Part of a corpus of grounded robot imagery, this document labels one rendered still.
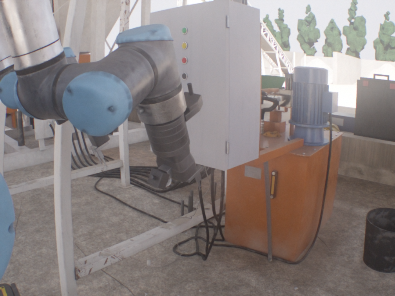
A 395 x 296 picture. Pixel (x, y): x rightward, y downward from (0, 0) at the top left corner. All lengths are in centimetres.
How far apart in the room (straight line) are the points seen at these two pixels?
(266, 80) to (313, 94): 347
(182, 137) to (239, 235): 137
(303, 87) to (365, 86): 178
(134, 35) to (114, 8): 423
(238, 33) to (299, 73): 70
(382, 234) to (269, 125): 99
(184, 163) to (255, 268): 120
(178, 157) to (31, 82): 31
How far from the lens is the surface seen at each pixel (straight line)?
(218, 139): 115
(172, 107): 56
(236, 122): 117
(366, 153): 330
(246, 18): 122
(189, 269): 174
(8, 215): 26
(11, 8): 51
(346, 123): 394
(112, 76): 43
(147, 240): 155
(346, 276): 179
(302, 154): 160
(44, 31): 51
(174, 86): 55
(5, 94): 80
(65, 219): 128
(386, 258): 182
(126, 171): 284
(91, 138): 95
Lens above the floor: 100
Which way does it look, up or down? 14 degrees down
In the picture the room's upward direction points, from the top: straight up
